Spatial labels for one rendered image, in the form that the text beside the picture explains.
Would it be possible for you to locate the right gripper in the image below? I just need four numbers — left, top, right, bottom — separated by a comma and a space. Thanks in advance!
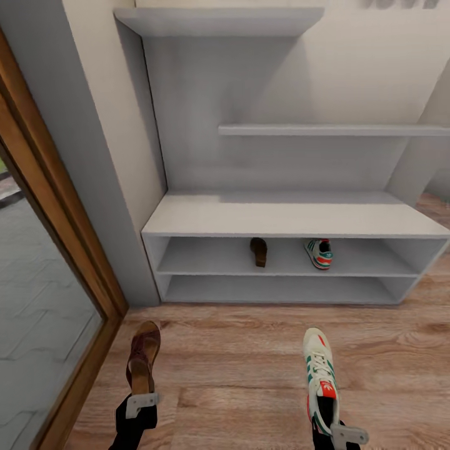
312, 422, 361, 450

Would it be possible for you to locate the sandal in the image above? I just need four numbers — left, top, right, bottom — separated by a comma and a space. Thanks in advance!
251, 237, 267, 268
126, 321, 161, 396

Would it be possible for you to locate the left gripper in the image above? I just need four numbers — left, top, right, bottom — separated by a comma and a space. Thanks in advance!
116, 394, 158, 445

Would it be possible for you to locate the gym shoe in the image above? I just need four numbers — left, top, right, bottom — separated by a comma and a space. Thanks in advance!
303, 327, 341, 437
304, 237, 333, 269

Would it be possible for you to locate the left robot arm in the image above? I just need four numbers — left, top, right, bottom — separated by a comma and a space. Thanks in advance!
109, 392, 162, 450

